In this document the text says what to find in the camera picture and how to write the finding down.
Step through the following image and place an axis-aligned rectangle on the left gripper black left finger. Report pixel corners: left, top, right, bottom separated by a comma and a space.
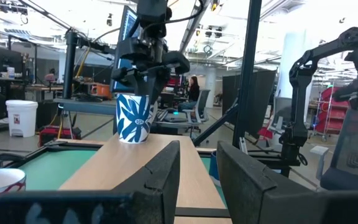
0, 140, 181, 224

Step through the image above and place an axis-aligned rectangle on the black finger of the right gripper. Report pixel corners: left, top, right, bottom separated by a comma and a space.
154, 67, 171, 105
134, 73, 155, 97

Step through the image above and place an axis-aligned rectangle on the navy blue mug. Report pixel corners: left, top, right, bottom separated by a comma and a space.
209, 151, 222, 188

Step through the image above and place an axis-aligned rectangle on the black monitor stand pole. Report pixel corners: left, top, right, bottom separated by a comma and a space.
62, 27, 117, 100

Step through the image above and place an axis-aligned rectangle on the white mug blue floral print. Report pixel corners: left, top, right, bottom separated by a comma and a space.
116, 93, 158, 144

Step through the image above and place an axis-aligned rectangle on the person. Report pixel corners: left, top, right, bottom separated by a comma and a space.
177, 75, 201, 113

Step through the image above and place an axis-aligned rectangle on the white plastic bin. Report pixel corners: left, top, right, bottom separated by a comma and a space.
5, 99, 39, 138

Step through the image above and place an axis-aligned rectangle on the red toolbox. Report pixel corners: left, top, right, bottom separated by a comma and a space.
38, 125, 82, 147

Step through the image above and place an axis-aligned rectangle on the white mug red lattice print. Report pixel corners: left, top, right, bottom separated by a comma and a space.
0, 167, 27, 215

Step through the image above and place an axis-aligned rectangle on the computer monitor blue screen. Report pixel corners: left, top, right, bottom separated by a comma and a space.
110, 5, 143, 94

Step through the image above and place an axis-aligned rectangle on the red storage rack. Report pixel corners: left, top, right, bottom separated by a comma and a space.
309, 82, 351, 142

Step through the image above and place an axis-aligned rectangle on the dark room divider panel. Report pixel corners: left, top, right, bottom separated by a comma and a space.
222, 70, 278, 138

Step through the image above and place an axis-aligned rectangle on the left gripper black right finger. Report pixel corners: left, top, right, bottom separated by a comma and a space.
216, 141, 358, 224

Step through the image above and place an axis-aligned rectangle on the black mesh chair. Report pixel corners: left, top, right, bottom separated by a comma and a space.
320, 105, 358, 191

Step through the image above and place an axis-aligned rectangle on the grey office chair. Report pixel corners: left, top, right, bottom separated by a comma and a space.
183, 89, 211, 133

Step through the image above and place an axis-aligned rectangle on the green table mat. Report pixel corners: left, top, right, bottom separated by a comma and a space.
19, 149, 229, 208

